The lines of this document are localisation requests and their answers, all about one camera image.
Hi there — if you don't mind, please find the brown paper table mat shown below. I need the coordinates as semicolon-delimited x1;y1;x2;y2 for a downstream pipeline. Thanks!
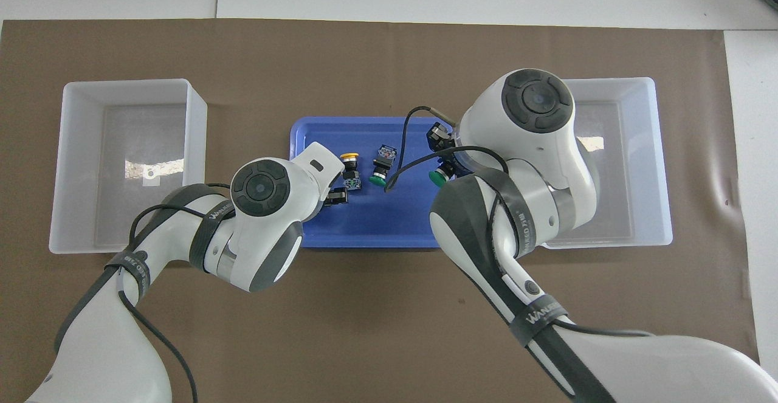
0;19;762;403

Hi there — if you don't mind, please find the yellow push button switch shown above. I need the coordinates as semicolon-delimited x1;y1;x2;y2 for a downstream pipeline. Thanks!
339;153;364;192

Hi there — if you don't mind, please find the green push button switch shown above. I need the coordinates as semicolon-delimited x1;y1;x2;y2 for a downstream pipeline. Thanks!
368;144;397;186
428;155;458;186

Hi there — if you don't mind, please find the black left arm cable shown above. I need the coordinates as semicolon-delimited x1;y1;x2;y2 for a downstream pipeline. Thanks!
117;182;235;403

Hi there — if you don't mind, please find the translucent white plastic box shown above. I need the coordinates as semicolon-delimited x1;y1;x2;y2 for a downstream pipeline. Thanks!
49;78;208;255
543;77;673;250

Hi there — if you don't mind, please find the blue plastic tray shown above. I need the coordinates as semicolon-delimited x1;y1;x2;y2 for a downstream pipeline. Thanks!
287;116;456;249

